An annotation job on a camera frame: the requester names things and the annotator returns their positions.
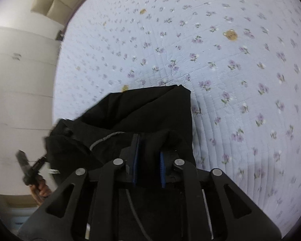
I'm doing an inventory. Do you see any black hooded jacket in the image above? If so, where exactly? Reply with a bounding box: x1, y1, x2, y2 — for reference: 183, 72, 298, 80
44, 84, 214, 241

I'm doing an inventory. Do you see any bed with floral quilted sheet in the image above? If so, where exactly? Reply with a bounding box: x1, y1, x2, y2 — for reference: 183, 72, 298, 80
51, 0, 301, 236

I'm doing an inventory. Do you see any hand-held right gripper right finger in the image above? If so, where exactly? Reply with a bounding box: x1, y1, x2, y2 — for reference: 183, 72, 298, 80
160, 151, 283, 241

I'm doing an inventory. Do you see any white wardrobe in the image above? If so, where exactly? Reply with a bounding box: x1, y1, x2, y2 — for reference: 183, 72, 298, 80
0, 12, 66, 196

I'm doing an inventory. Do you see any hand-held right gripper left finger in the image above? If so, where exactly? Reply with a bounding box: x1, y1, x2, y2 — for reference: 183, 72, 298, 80
17, 133, 141, 241

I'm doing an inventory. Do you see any person's left hand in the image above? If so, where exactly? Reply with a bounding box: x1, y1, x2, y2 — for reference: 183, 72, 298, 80
29, 177, 53, 204

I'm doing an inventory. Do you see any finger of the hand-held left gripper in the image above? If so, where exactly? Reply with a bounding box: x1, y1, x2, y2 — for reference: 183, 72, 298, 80
31, 155, 50, 173

